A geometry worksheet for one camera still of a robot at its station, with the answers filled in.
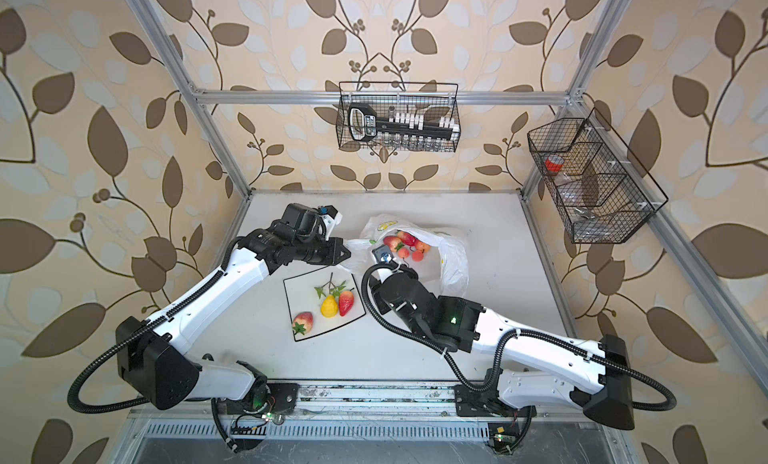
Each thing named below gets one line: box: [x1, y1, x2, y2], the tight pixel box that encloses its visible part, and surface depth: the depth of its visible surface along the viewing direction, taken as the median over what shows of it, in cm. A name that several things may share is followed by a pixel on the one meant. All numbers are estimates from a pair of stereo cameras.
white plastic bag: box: [339, 214, 470, 297], surface depth 77 cm
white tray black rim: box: [283, 266, 366, 342], surface depth 91 cm
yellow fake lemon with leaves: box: [314, 272, 346, 318], surface depth 90 cm
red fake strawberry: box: [339, 287, 355, 317], surface depth 88 cm
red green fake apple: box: [292, 311, 314, 335], surface depth 84 cm
